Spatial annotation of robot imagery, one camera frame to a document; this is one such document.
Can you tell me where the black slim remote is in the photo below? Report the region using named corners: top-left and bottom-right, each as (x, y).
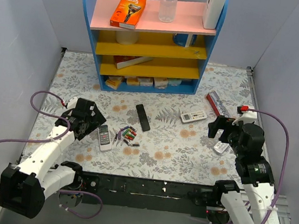
top-left (136, 104), bottom-right (150, 132)

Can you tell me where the small white remote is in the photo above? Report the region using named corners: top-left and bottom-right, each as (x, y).
top-left (213, 142), bottom-right (229, 155)

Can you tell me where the orange razor box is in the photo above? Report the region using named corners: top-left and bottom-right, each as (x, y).
top-left (110, 0), bottom-right (146, 30)

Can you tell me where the grey white remote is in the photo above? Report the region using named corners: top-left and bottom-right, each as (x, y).
top-left (97, 124), bottom-right (112, 152)

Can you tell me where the red toothpaste box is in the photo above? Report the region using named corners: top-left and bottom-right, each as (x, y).
top-left (206, 91), bottom-right (231, 118)

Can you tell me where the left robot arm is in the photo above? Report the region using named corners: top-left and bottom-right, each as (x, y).
top-left (0, 97), bottom-right (106, 218)

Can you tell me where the floral table mat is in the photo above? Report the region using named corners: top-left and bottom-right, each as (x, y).
top-left (19, 43), bottom-right (284, 195)

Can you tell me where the white air conditioner remote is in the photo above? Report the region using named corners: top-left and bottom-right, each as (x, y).
top-left (180, 110), bottom-right (207, 124)

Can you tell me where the yellow soap box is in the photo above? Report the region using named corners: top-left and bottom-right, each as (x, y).
top-left (105, 79), bottom-right (122, 90)

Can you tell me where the red white book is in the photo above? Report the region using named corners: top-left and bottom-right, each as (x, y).
top-left (113, 55), bottom-right (153, 69)

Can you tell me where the blue wooden shelf unit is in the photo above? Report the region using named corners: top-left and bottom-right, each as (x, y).
top-left (82, 0), bottom-right (228, 95)

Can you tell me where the blue white tin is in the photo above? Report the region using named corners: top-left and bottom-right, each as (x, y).
top-left (172, 33), bottom-right (198, 48)

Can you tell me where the clear plastic bottle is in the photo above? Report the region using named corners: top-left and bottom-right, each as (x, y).
top-left (158, 0), bottom-right (177, 23)

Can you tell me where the loose black battery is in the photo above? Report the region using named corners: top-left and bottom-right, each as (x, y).
top-left (123, 139), bottom-right (140, 147)

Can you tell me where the white plastic bottle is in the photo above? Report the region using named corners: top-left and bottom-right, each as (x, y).
top-left (202, 0), bottom-right (226, 30)

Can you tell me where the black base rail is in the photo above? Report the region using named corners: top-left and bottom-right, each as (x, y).
top-left (48, 166), bottom-right (242, 224)

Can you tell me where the pile of coloured batteries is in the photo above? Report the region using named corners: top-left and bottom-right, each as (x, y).
top-left (114, 126), bottom-right (137, 140)

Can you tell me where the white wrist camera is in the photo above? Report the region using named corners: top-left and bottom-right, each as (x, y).
top-left (232, 105), bottom-right (258, 126)
top-left (64, 97), bottom-right (78, 110)

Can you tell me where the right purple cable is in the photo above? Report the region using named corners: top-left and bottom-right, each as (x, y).
top-left (193, 103), bottom-right (294, 224)

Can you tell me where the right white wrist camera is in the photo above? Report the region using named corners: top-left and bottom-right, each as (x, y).
top-left (232, 105), bottom-right (258, 126)

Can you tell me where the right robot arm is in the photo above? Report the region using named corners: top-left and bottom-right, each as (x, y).
top-left (208, 116), bottom-right (280, 224)

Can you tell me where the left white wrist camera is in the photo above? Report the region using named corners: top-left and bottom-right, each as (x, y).
top-left (64, 97), bottom-right (78, 110)

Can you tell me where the pale green small box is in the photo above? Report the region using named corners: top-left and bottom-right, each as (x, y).
top-left (168, 78), bottom-right (182, 87)

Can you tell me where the white orange small box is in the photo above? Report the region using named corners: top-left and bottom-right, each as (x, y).
top-left (137, 76), bottom-right (154, 87)

